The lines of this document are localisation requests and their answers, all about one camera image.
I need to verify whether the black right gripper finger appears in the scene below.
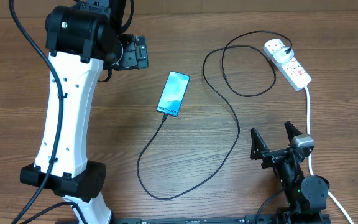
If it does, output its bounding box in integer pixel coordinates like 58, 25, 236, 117
250, 128, 270, 160
284, 121, 303, 140

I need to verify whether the blue Samsung smartphone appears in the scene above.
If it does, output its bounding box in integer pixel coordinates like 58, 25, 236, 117
157, 71, 190, 116

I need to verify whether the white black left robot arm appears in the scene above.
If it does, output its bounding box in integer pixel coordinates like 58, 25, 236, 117
20, 0, 149, 223

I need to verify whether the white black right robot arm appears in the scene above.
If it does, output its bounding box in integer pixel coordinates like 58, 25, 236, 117
244, 121, 331, 224

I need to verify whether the white charger plug adapter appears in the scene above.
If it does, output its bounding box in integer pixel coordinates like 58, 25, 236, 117
273, 48, 295, 65

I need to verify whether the white power strip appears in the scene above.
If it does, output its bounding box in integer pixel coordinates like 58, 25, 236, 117
263, 39, 311, 91

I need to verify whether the white power strip cord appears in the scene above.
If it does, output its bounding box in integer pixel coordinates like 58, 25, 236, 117
304, 86, 356, 224

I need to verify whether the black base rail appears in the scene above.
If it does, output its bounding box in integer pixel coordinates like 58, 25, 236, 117
54, 213, 332, 224

